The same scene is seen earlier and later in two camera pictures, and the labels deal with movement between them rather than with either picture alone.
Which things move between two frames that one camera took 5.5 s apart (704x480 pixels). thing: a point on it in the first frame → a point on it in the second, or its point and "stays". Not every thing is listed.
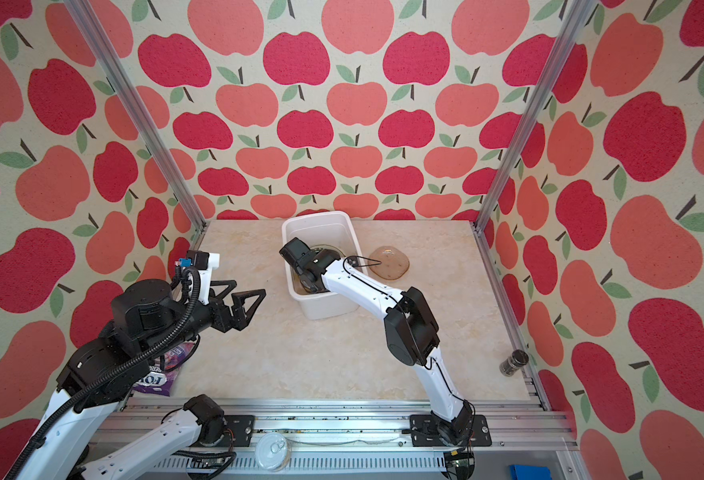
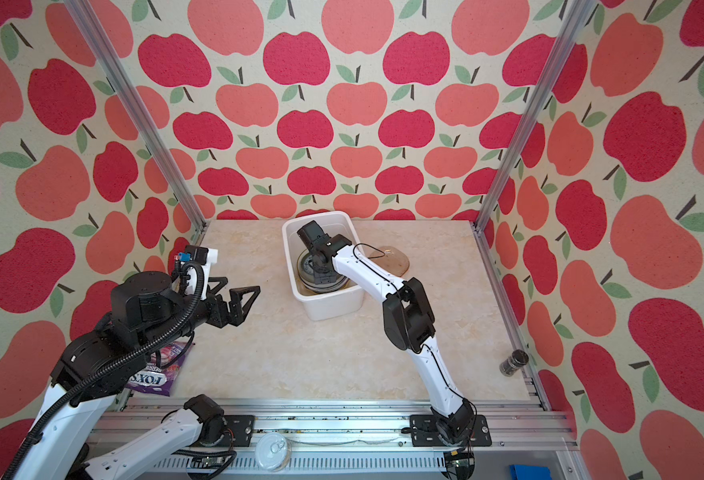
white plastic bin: [332, 230] stays
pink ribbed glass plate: [394, 264] stays
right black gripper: [315, 253] → [320, 275]
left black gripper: [241, 317] stays
